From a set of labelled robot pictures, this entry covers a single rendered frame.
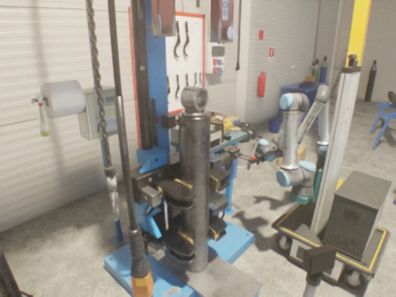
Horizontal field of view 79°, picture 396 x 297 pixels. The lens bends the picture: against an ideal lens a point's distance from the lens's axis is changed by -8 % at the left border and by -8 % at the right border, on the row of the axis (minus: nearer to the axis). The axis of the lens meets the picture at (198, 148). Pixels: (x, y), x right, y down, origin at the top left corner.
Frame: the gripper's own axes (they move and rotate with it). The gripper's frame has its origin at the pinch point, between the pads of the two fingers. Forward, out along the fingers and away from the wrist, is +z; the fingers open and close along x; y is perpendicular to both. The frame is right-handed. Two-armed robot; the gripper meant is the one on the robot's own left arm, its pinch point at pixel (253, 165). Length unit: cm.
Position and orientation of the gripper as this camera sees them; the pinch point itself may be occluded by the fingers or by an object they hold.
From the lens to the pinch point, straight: 267.1
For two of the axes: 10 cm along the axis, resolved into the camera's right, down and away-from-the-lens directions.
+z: -1.5, 7.0, 7.0
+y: -5.7, -6.4, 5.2
